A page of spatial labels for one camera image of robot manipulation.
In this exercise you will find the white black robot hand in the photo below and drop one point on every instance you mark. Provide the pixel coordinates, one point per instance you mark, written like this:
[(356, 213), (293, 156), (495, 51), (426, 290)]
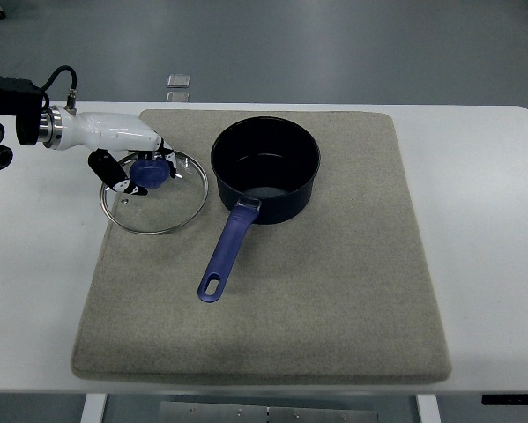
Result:
[(104, 133)]

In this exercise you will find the glass lid with blue knob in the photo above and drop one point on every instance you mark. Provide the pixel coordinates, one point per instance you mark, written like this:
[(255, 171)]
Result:
[(175, 203)]

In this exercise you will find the metal floor plate near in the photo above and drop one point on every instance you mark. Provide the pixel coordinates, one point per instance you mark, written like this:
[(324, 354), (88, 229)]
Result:
[(177, 96)]

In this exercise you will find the metal floor plate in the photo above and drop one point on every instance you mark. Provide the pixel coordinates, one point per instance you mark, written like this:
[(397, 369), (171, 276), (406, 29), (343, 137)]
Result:
[(178, 81), (177, 96)]

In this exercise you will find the metal floor plate far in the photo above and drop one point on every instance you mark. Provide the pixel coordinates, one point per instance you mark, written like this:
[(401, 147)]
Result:
[(178, 81)]

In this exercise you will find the dark blue saucepan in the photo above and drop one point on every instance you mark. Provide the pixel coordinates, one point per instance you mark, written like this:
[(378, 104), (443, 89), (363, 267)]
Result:
[(265, 168)]

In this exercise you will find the beige fabric mat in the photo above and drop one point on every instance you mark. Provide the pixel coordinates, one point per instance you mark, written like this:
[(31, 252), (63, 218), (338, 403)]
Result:
[(340, 294)]

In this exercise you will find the white table leg left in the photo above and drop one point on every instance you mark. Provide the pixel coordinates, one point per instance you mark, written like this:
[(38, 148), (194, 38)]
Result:
[(94, 408)]

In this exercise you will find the white table leg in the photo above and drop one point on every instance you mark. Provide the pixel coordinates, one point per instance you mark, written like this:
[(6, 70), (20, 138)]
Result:
[(94, 408), (428, 409)]

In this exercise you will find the white table leg right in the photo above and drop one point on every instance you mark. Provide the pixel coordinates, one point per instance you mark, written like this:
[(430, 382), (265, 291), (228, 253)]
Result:
[(428, 409)]

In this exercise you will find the black table control panel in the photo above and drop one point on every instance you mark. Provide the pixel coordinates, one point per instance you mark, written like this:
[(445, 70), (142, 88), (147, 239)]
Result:
[(505, 400)]

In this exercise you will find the grey metal base plate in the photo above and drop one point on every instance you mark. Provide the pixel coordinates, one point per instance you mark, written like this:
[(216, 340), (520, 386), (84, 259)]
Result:
[(199, 412)]

